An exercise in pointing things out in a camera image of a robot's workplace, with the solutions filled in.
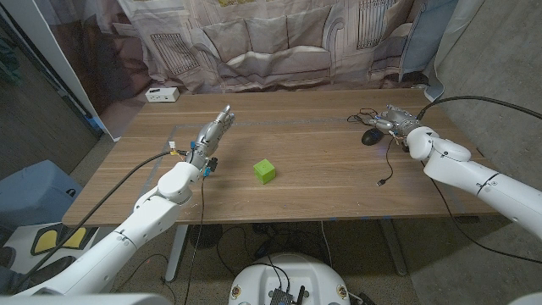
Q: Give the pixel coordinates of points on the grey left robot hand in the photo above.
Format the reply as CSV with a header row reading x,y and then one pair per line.
x,y
209,135

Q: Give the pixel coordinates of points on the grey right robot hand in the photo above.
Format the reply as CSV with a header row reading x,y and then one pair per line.
x,y
400,123

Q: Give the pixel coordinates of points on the black computer mouse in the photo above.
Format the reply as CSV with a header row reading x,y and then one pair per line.
x,y
372,137

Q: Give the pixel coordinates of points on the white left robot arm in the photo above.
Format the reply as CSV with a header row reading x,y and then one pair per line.
x,y
148,216

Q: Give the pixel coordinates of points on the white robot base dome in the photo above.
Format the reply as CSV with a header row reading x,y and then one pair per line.
x,y
292,271

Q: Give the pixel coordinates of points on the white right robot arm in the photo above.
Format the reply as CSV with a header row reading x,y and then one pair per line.
x,y
466,175

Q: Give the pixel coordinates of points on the green cube block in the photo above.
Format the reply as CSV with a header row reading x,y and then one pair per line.
x,y
264,171

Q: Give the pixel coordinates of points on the white power strip box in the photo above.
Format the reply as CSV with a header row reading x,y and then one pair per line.
x,y
162,95

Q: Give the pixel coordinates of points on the black round floor fan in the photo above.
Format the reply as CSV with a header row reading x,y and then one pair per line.
x,y
205,236

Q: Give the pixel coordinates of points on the printed sofa backdrop cloth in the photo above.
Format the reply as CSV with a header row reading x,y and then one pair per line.
x,y
271,42

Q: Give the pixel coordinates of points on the white table leg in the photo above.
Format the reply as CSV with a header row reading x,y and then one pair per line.
x,y
175,254

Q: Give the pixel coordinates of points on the grey table leg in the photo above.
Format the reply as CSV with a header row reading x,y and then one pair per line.
x,y
394,250

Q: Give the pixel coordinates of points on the white leaning panel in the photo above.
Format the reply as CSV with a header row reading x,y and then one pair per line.
x,y
55,55

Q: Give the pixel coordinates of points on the black electronics module with antenna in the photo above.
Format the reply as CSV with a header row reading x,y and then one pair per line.
x,y
281,296

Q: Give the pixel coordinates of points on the blue-grey plastic bin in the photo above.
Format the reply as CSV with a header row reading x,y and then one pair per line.
x,y
34,195

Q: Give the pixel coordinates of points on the white mat with yellow shapes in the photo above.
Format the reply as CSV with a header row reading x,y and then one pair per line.
x,y
46,239

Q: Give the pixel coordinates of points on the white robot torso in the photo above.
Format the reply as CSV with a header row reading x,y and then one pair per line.
x,y
84,300

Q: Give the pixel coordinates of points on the dark green cloth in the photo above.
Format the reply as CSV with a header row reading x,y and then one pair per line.
x,y
8,63

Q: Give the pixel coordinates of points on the person in blue jeans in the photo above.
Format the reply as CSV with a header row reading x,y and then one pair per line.
x,y
5,256

